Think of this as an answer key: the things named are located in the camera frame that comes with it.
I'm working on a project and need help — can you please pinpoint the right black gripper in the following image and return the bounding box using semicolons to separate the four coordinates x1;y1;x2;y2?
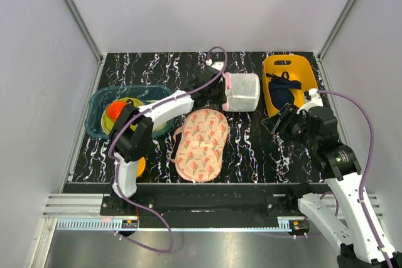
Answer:
260;102;318;149

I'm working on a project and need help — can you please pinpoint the white mesh laundry bag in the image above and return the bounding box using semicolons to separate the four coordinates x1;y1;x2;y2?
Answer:
222;73;260;112

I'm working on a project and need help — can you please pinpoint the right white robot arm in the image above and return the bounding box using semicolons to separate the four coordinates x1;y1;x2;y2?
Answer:
263;104;401;267

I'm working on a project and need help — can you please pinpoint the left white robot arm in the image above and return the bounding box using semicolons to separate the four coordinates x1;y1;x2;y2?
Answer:
108;70;224;215

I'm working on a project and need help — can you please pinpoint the navy blue bra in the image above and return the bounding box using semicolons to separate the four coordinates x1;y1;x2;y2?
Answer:
266;71;302;110

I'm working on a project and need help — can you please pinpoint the yellow plastic basket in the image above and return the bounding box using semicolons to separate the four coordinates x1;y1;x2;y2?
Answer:
262;55;318;117

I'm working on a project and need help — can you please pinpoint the orange plastic bowl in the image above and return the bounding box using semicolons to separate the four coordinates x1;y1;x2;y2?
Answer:
136;157;146;178

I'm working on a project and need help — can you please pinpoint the orange plastic cup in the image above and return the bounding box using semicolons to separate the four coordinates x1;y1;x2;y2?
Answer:
106;100;126;121

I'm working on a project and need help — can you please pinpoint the green dotted plate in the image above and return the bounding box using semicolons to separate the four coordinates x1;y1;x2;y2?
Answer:
100;97;173;137

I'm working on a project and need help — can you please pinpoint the teal transparent plastic bin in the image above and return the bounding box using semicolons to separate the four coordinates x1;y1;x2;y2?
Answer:
85;85;173;140

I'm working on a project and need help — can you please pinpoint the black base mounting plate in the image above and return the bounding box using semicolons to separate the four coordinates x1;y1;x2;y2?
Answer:
100;183;329;229

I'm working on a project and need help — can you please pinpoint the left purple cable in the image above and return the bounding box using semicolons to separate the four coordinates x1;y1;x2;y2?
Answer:
107;46;228;254

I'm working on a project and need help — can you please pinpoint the purple cable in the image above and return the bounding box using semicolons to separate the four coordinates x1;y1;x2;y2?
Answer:
107;46;228;254
257;89;396;268

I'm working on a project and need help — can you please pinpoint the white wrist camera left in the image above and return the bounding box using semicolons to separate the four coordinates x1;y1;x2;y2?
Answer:
205;59;224;77

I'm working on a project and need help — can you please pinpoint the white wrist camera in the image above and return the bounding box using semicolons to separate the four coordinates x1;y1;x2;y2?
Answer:
297;88;323;114
205;59;224;77

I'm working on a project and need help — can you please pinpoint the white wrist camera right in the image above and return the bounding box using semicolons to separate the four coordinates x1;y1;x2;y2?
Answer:
297;88;323;114

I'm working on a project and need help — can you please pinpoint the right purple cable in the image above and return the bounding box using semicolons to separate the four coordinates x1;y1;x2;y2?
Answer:
257;89;396;268

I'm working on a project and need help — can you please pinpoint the aluminium frame rail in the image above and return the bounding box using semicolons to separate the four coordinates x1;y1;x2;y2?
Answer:
46;0;106;65

